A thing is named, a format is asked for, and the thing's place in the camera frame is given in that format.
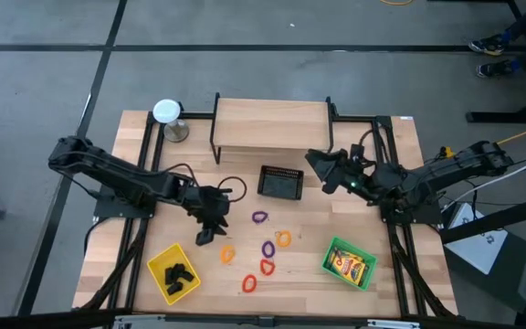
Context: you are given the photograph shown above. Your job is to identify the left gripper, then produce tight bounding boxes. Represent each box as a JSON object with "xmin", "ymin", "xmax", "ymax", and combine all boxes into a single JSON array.
[{"xmin": 183, "ymin": 185, "xmax": 232, "ymax": 247}]

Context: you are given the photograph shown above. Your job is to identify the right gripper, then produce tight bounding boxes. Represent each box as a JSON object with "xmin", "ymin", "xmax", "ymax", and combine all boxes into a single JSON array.
[{"xmin": 305, "ymin": 148, "xmax": 376, "ymax": 196}]

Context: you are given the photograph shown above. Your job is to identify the green plastic mesh basket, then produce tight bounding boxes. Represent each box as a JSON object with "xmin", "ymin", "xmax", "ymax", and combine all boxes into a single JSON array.
[{"xmin": 321, "ymin": 235, "xmax": 378, "ymax": 292}]

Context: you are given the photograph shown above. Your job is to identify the yellow green crayon box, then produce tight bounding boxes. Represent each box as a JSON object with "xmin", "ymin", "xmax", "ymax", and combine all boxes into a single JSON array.
[{"xmin": 329, "ymin": 247, "xmax": 368, "ymax": 287}]

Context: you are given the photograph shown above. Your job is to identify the black desk base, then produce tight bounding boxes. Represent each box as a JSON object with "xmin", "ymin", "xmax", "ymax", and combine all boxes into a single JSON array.
[{"xmin": 466, "ymin": 86, "xmax": 526, "ymax": 124}]

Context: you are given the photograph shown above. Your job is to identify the black plastic mesh basket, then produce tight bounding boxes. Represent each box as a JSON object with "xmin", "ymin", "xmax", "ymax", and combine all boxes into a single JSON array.
[{"xmin": 257, "ymin": 164, "xmax": 304, "ymax": 201}]

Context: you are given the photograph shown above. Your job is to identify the yellow plastic mesh basket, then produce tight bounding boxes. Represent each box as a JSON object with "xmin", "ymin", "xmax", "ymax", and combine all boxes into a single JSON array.
[{"xmin": 146, "ymin": 241, "xmax": 202, "ymax": 306}]

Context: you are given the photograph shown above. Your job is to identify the wooden riser shelf black legs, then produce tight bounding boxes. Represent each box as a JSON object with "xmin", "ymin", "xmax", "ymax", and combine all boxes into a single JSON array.
[{"xmin": 209, "ymin": 92, "xmax": 336, "ymax": 169}]

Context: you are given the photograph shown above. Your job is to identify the white mushroom lamp brass base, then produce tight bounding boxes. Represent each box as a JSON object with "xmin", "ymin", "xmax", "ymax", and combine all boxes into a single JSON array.
[{"xmin": 152, "ymin": 99, "xmax": 191, "ymax": 143}]

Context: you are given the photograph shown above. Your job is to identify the white box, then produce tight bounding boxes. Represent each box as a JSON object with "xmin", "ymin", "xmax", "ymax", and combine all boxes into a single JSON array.
[{"xmin": 445, "ymin": 203, "xmax": 510, "ymax": 275}]

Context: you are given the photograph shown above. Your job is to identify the black diagonal bar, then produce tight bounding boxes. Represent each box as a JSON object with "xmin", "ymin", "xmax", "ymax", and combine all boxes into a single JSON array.
[{"xmin": 439, "ymin": 191, "xmax": 526, "ymax": 244}]

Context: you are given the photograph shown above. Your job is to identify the person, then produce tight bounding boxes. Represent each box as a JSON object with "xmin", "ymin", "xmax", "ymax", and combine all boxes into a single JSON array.
[{"xmin": 468, "ymin": 0, "xmax": 526, "ymax": 80}]

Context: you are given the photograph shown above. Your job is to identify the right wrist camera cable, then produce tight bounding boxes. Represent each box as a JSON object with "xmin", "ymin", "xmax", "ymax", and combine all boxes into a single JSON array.
[{"xmin": 357, "ymin": 129, "xmax": 390, "ymax": 159}]

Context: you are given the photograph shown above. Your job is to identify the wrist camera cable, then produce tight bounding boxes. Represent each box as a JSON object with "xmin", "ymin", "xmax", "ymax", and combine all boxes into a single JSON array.
[
  {"xmin": 164, "ymin": 163, "xmax": 248, "ymax": 204},
  {"xmin": 357, "ymin": 129, "xmax": 390, "ymax": 159}
]

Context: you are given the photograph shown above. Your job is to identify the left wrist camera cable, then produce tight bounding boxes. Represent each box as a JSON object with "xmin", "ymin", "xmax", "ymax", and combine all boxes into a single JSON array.
[{"xmin": 164, "ymin": 163, "xmax": 248, "ymax": 204}]

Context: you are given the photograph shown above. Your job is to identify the black front rail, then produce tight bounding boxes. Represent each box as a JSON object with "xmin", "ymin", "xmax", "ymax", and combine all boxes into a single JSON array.
[{"xmin": 0, "ymin": 306, "xmax": 465, "ymax": 329}]

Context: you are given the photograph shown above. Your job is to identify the black aluminium table frame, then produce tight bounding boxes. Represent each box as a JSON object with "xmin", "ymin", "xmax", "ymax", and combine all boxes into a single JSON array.
[{"xmin": 79, "ymin": 105, "xmax": 458, "ymax": 321}]

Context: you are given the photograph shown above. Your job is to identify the white cable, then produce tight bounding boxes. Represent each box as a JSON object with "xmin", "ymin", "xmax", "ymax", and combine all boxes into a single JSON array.
[{"xmin": 443, "ymin": 148, "xmax": 526, "ymax": 212}]

